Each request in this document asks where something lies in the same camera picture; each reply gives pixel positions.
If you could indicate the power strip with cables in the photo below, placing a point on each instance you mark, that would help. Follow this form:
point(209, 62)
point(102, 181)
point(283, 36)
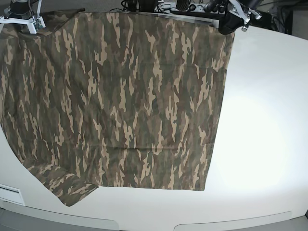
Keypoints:
point(206, 8)

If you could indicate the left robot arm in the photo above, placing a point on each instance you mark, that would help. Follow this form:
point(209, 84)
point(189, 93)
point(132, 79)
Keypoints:
point(238, 14)

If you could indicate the black equipment box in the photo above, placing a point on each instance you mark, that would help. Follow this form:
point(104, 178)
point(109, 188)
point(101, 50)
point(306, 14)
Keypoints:
point(264, 22)

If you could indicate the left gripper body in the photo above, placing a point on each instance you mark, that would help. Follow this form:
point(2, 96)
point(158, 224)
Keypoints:
point(238, 14)

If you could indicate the camouflage T-shirt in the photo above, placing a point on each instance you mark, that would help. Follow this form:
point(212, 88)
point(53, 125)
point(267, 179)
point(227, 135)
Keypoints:
point(113, 100)

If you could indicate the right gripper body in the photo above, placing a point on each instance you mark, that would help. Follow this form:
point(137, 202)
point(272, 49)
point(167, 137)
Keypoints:
point(20, 11)

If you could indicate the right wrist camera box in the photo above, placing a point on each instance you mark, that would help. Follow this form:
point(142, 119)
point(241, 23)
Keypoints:
point(35, 24)

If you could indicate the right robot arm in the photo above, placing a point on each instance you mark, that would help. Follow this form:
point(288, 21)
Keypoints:
point(23, 14)

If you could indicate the white label plate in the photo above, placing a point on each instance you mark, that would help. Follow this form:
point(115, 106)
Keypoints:
point(11, 194)

